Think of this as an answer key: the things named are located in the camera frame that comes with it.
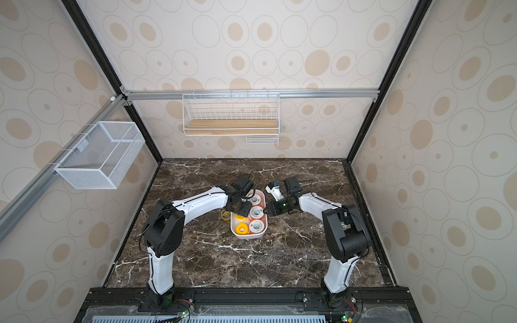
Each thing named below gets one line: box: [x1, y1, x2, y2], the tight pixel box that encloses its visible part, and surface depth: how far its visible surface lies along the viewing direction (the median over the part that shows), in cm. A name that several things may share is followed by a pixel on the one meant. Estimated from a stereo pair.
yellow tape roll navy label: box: [220, 209, 231, 221], surface depth 97 cm
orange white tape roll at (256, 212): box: [249, 204, 265, 221], surface depth 94 cm
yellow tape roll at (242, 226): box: [234, 223, 249, 235], surface depth 92 cm
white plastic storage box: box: [230, 189, 268, 239], surface depth 91 cm
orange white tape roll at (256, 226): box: [249, 219, 265, 234], surface depth 89 cm
